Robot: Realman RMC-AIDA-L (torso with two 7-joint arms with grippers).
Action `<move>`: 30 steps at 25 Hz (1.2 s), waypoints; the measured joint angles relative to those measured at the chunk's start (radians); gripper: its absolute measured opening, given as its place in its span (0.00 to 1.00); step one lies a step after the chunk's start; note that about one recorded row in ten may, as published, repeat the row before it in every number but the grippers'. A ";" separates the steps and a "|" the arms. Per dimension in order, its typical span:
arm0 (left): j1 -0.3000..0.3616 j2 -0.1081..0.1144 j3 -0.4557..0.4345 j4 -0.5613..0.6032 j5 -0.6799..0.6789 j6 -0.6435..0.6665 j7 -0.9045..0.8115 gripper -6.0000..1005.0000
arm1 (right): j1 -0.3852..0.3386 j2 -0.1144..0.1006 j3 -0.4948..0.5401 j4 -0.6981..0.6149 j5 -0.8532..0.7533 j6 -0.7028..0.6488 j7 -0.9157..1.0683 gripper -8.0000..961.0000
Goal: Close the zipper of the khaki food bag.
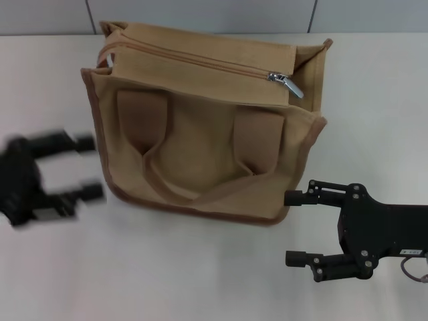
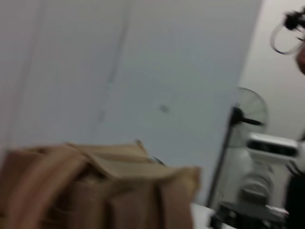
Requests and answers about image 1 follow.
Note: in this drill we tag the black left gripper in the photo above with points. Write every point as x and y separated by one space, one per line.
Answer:
18 180

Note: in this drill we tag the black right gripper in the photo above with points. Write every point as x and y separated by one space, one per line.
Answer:
384 230

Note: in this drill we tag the khaki canvas food bag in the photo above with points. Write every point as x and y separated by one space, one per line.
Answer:
207 150

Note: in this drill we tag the silver zipper pull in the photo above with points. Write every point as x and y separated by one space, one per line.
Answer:
292 87

